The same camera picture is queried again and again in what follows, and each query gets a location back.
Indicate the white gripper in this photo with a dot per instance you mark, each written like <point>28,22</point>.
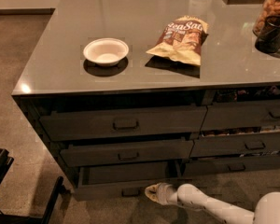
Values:
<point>165,193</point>

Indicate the dark drawer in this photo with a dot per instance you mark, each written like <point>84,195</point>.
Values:
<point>222,116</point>
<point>123,122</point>
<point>157,150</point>
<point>219,166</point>
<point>235,144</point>
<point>123,180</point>

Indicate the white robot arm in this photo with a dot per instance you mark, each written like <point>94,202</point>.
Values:
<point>267,210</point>

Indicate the dark kitchen island cabinet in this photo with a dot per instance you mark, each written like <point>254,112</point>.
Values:
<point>58,78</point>

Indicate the white paper bowl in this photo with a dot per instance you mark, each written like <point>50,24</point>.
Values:
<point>106,51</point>

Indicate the sea salt chips bag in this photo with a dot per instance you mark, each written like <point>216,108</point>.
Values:
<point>181,41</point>

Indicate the glass snack jar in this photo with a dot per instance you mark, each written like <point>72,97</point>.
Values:
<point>272,8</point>

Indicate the black wire mesh cup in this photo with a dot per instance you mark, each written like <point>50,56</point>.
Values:
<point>268,40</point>

